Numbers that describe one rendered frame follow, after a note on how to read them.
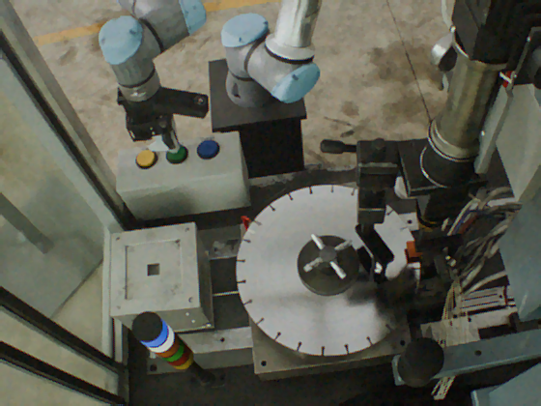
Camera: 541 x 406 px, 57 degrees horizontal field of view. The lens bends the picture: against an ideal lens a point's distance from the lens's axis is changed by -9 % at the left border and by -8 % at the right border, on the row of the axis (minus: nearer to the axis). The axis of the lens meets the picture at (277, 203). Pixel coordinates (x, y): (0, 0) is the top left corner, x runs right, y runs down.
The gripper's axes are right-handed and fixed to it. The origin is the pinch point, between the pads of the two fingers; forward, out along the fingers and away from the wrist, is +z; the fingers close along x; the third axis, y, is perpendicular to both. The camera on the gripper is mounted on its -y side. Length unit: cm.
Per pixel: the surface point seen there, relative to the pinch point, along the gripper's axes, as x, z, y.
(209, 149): 0.6, 1.8, -6.6
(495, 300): 40, 14, -62
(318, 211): 21.3, -2.4, -27.1
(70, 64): -133, 93, 80
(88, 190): 14.4, -10.2, 15.5
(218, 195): 6.9, 11.2, -6.7
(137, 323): 46, -23, 1
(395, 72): -93, 93, -79
